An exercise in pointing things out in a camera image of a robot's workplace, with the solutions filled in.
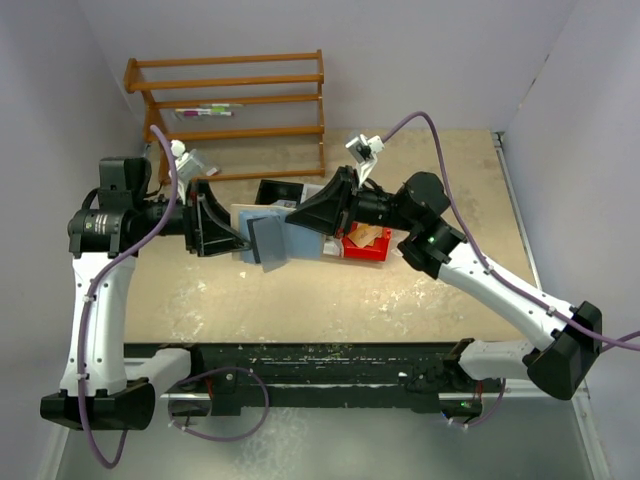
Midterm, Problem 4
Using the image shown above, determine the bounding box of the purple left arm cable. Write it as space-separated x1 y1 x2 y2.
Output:
77 124 191 470

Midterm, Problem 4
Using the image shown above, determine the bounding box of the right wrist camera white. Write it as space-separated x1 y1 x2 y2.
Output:
345 133 385 187

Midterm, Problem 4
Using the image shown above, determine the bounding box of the white plastic bin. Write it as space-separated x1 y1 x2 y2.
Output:
295 182 350 258

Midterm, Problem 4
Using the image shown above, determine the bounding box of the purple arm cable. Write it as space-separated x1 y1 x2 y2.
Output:
381 111 640 351
77 124 191 470

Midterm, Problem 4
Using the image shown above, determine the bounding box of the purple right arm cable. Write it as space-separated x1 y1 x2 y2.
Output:
381 111 640 351

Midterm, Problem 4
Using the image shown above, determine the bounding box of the green marker pen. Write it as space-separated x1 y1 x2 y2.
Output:
198 103 244 111

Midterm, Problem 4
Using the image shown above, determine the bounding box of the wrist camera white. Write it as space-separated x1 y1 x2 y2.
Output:
345 133 385 187
170 140 208 182

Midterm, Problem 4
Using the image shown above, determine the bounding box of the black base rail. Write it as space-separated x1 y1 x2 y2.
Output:
147 341 484 417

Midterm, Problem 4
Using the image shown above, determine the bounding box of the black plastic bin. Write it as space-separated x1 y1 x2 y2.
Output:
255 179 304 206

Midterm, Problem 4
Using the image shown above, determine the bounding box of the grey dark card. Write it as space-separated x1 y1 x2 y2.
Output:
248 216 288 273

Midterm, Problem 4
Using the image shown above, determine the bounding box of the silver VIP cards stack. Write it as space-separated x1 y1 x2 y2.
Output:
272 200 298 208

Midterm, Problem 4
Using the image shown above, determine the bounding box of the red plastic bin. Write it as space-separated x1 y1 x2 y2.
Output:
341 223 392 262

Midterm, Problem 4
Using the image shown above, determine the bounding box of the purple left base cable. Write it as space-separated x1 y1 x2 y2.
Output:
167 368 271 442

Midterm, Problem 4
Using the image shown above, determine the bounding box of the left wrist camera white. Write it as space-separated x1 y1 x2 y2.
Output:
170 140 208 182

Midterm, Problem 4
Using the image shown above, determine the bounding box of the gold VIP cards stack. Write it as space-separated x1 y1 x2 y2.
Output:
347 223 383 248

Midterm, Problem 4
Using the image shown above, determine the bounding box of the pink marker pen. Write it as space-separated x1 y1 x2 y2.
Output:
174 108 234 118

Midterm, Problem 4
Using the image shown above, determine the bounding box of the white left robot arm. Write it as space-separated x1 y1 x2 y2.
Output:
40 157 250 431

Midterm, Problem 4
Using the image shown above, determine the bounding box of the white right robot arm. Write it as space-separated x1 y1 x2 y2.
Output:
286 167 602 400

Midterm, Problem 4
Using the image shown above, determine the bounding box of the wooden shelf rack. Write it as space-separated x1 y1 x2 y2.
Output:
123 49 326 182

